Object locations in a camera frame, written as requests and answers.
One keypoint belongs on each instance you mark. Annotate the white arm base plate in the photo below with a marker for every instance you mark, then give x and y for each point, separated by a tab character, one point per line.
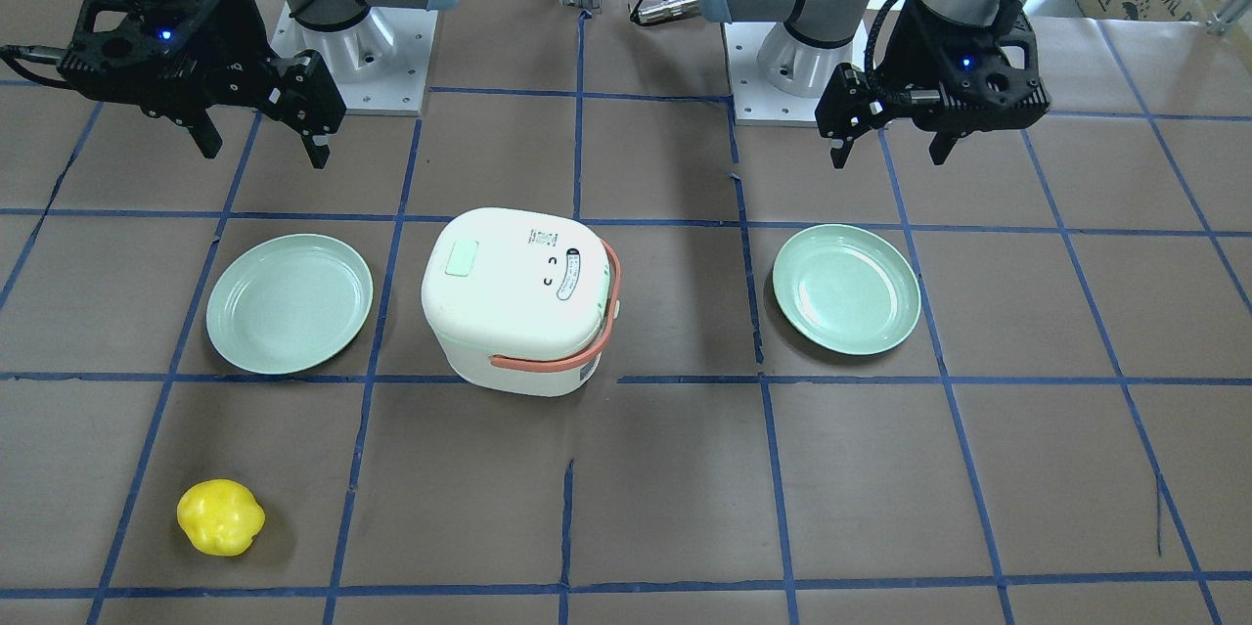
391	67
773	97

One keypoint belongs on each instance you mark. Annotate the yellow bell pepper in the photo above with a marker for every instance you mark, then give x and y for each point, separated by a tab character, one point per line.
220	517

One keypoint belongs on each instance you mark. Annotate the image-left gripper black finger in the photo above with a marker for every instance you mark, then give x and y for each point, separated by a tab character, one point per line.
203	131
316	143

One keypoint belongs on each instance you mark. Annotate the green plate far from pepper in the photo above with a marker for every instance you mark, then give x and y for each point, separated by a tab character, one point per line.
846	289

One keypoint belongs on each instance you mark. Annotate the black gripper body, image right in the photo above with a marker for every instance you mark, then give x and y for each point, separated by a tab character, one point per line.
911	51

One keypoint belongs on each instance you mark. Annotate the green plate near yellow pepper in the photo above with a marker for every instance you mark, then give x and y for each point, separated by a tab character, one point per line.
289	304

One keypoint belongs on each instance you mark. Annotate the silver metal connector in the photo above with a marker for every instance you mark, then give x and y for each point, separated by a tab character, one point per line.
665	11

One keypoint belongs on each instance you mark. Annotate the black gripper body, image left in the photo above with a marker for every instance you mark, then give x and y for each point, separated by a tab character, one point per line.
238	30

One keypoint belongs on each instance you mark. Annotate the white rice cooker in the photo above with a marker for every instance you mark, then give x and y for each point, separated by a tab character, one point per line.
522	302

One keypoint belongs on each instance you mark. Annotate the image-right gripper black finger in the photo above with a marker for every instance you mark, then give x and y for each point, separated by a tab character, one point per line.
840	151
941	146

